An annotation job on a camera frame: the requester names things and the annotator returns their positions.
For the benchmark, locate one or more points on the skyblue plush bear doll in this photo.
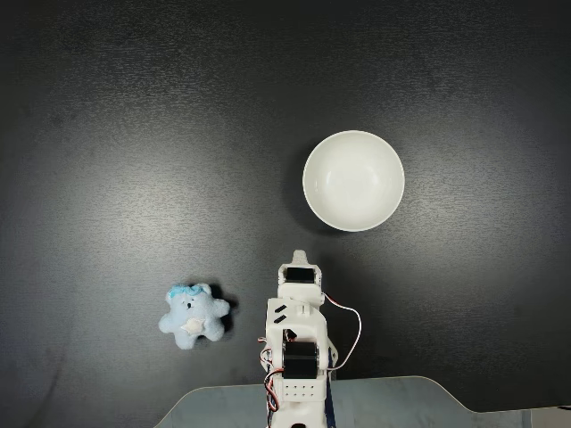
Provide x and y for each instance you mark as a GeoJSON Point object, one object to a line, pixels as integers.
{"type": "Point", "coordinates": [196, 312]}

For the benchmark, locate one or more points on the white bowl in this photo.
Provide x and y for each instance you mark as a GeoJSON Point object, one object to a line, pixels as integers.
{"type": "Point", "coordinates": [353, 180]}

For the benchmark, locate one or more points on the blue clamp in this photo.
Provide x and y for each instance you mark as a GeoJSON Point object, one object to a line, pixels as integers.
{"type": "Point", "coordinates": [330, 401]}

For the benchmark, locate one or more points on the grey cloth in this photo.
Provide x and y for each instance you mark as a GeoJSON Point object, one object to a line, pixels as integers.
{"type": "Point", "coordinates": [401, 401]}

